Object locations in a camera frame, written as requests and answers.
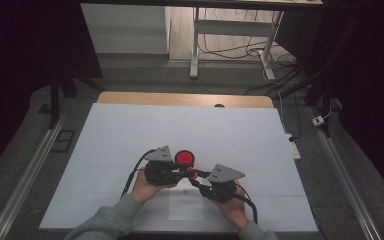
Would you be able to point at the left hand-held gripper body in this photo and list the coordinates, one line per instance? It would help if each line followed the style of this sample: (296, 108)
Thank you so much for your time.
(158, 171)

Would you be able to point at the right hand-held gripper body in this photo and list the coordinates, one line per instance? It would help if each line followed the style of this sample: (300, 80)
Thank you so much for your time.
(221, 188)

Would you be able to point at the round red ink pad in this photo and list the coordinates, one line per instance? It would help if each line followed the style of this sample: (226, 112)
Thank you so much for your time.
(184, 156)

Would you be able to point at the person's left hand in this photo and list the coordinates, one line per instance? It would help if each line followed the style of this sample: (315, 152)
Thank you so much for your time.
(146, 190)

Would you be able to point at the person's right hand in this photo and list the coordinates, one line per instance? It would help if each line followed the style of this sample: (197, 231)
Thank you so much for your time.
(231, 210)

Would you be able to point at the small white paper sheet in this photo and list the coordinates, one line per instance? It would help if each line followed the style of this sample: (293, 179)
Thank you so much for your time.
(186, 206)

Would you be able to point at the large white table cover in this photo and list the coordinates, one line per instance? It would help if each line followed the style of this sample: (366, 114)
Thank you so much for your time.
(213, 130)

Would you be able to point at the black table grommet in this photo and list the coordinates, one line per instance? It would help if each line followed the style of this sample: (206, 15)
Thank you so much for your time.
(219, 105)

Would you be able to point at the white power strip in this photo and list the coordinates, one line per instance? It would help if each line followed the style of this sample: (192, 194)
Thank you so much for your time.
(293, 146)

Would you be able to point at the small white adapter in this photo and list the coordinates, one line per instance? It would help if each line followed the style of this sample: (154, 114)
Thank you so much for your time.
(318, 120)

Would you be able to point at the black metal stand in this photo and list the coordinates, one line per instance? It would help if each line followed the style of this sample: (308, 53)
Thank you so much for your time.
(55, 100)
(325, 100)

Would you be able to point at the white cabinet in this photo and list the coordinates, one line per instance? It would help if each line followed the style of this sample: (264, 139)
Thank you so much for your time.
(126, 30)

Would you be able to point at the black floor frame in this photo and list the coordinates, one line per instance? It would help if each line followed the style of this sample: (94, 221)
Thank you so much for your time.
(63, 141)

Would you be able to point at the metal floor rail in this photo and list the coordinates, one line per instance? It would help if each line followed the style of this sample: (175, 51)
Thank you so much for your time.
(26, 176)
(343, 176)

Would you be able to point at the white desk frame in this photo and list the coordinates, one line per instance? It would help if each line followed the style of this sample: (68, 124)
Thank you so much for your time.
(233, 28)

